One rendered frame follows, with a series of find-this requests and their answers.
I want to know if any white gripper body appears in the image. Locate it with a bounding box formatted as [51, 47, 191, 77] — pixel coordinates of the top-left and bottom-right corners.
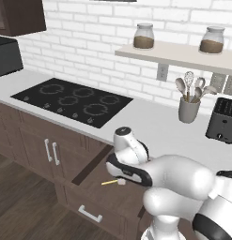
[116, 177, 127, 188]

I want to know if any yellow straw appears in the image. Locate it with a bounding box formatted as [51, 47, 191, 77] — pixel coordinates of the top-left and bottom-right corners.
[101, 179, 119, 187]

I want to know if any brown open drawer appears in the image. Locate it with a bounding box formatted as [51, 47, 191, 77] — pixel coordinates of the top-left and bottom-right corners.
[55, 143, 149, 240]

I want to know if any brown cupboard door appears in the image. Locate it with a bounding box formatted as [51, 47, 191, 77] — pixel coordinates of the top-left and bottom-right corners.
[19, 124, 55, 183]
[51, 133, 91, 186]
[0, 101, 23, 161]

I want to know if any black hob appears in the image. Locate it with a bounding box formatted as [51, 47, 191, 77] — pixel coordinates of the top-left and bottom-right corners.
[9, 77, 134, 129]

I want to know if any grey utensil pot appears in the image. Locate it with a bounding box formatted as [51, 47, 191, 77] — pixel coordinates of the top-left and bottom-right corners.
[178, 97, 202, 124]

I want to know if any wooden spoon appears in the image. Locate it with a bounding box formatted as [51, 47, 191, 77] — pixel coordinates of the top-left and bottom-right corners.
[193, 77, 207, 92]
[190, 86, 204, 103]
[175, 77, 188, 101]

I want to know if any black toaster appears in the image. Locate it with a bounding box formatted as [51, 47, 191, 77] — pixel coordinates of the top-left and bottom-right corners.
[205, 97, 232, 144]

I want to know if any metal whisk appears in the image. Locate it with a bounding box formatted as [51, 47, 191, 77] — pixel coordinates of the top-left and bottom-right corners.
[183, 70, 195, 101]

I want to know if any glass jar with brown contents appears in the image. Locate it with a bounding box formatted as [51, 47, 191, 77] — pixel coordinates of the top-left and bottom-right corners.
[132, 22, 155, 50]
[198, 25, 225, 54]

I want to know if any black microwave oven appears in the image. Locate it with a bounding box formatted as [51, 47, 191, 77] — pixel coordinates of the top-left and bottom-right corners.
[0, 35, 24, 79]

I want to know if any white drawer handle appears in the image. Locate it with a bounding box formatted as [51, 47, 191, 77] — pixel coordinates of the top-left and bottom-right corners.
[77, 204, 103, 224]

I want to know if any white cupboard door handle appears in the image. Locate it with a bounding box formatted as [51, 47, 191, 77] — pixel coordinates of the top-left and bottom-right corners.
[52, 142, 61, 167]
[43, 138, 54, 163]

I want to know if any grey wall socket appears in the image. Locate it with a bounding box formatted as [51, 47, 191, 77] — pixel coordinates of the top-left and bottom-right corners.
[156, 63, 169, 83]
[223, 74, 232, 97]
[209, 72, 228, 94]

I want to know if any pale wall shelf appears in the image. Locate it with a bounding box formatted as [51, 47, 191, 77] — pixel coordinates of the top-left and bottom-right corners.
[114, 40, 232, 77]

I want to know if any dark brown wall cupboard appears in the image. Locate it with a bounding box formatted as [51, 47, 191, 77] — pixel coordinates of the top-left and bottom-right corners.
[0, 0, 47, 38]

